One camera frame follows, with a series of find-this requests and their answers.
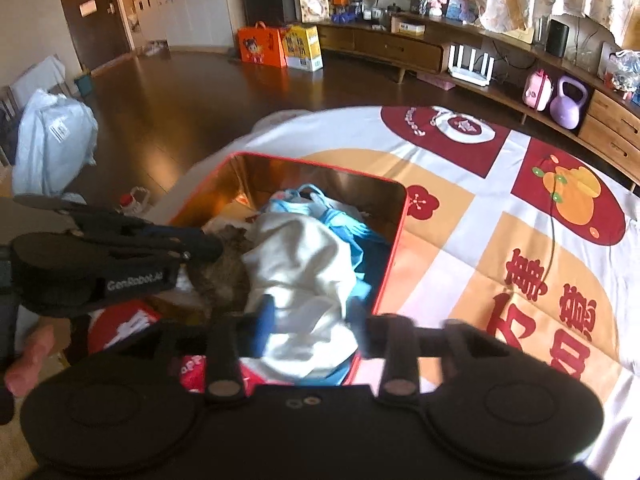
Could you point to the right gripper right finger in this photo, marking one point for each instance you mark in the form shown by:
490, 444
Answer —
393, 339

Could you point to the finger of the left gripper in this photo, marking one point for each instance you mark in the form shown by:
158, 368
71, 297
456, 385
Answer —
87, 218
185, 242

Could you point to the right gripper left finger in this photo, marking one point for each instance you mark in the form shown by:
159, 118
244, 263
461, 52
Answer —
231, 337

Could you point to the white cloth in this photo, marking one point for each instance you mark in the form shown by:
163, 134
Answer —
308, 271

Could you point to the person's left hand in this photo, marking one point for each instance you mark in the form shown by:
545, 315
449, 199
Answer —
22, 375

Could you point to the plastic bottle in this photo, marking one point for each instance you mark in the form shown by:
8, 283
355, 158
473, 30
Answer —
134, 202

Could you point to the large white blue bag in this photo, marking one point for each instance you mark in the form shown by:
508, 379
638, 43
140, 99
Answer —
56, 138

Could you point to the blue cloth in box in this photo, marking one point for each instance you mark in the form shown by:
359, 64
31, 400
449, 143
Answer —
369, 251

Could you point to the white round stool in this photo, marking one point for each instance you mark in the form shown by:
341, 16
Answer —
277, 118

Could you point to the white red patterned tablecloth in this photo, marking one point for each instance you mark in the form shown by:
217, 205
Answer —
503, 231

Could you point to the orange gift bag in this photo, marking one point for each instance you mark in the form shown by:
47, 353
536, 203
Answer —
261, 45

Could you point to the dark wooden door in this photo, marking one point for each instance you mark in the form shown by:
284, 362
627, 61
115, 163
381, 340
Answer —
97, 31

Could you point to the yellow carton box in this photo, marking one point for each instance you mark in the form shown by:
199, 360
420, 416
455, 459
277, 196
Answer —
301, 48

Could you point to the white router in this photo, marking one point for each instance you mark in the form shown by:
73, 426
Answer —
470, 65

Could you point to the white picture box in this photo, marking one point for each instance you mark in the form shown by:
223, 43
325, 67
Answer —
314, 11

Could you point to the purple kettlebell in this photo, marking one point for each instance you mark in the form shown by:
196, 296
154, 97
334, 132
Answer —
564, 110

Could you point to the wooden tv cabinet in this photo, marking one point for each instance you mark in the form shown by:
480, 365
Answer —
608, 127

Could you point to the black speaker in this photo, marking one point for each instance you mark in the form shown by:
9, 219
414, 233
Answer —
557, 38

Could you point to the clear bag on cabinet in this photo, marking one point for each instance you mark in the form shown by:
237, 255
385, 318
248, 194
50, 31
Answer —
622, 73

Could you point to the white wall cabinet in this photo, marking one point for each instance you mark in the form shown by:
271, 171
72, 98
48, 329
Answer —
203, 25

